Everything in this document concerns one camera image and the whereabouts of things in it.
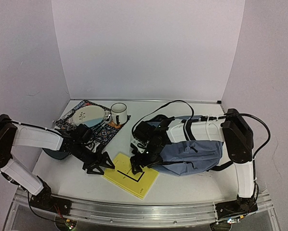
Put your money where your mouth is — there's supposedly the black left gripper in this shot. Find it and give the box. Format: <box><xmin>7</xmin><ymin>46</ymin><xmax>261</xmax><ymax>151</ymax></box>
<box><xmin>74</xmin><ymin>143</ymin><xmax>116</xmax><ymax>176</ymax></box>

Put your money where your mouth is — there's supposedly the yellow book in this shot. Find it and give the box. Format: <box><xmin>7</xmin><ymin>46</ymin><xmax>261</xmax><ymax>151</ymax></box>
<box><xmin>104</xmin><ymin>153</ymin><xmax>159</xmax><ymax>199</ymax></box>

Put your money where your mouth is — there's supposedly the blue grey backpack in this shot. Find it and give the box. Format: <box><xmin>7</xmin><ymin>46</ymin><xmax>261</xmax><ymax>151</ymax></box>
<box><xmin>146</xmin><ymin>115</ymin><xmax>233</xmax><ymax>176</ymax></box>

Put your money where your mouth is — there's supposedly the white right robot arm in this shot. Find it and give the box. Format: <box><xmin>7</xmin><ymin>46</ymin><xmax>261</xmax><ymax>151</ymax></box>
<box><xmin>130</xmin><ymin>109</ymin><xmax>256</xmax><ymax>213</ymax></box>

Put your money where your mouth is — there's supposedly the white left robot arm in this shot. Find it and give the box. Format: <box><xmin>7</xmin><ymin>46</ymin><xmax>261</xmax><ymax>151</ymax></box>
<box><xmin>0</xmin><ymin>114</ymin><xmax>115</xmax><ymax>215</ymax></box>

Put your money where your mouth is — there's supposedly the patterned patchwork placemat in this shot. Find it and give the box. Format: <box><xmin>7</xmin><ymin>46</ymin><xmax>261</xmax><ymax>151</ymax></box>
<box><xmin>54</xmin><ymin>100</ymin><xmax>124</xmax><ymax>152</ymax></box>

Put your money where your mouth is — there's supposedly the cream and blue plate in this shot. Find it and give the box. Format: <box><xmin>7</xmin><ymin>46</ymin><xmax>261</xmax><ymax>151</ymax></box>
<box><xmin>72</xmin><ymin>105</ymin><xmax>105</xmax><ymax>127</ymax></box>

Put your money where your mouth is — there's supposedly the white ribbed mug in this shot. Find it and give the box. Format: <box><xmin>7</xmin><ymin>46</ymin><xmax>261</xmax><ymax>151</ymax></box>
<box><xmin>111</xmin><ymin>103</ymin><xmax>128</xmax><ymax>125</ymax></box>

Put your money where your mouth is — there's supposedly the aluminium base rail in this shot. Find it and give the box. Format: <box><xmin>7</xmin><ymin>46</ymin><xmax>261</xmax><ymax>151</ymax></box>
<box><xmin>3</xmin><ymin>177</ymin><xmax>281</xmax><ymax>231</ymax></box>

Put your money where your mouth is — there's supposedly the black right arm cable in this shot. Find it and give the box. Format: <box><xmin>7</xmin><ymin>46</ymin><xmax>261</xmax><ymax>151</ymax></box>
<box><xmin>131</xmin><ymin>100</ymin><xmax>195</xmax><ymax>140</ymax></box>

